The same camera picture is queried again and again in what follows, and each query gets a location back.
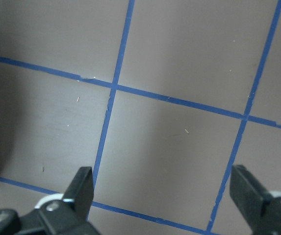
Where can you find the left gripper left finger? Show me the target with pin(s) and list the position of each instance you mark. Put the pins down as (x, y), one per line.
(56, 214)

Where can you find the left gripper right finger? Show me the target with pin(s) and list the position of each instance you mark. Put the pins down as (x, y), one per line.
(260, 207)

